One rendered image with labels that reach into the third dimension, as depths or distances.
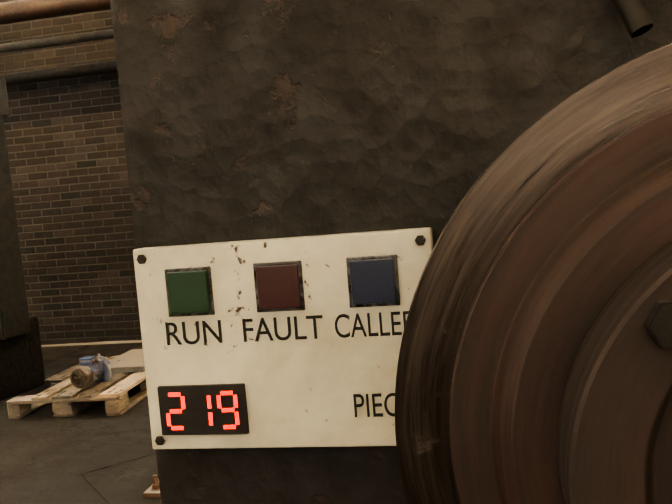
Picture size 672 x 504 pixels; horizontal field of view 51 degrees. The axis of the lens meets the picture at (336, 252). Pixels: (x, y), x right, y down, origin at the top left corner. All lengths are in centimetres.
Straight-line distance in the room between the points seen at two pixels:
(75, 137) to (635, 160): 730
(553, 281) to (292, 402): 28
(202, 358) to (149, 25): 29
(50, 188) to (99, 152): 66
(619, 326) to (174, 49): 44
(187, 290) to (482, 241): 28
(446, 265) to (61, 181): 730
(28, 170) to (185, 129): 725
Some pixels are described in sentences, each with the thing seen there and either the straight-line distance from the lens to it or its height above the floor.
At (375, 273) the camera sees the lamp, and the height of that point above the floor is 121.
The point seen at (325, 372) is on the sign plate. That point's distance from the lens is 60.
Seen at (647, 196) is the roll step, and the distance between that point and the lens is 41.
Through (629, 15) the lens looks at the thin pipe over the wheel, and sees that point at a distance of 59.
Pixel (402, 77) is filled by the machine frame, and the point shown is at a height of 136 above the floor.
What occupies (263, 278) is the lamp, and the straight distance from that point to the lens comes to 59.
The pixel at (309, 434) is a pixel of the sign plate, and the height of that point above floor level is 107.
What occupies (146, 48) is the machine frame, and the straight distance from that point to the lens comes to 66.
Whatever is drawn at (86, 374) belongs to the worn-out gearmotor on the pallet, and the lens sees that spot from 499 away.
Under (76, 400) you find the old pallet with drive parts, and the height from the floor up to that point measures 11.
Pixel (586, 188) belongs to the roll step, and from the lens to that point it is 42.
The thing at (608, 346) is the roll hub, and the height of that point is 119.
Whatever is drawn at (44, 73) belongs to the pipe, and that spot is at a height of 270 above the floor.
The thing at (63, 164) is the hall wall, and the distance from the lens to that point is 767.
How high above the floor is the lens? 127
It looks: 4 degrees down
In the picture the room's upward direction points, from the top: 5 degrees counter-clockwise
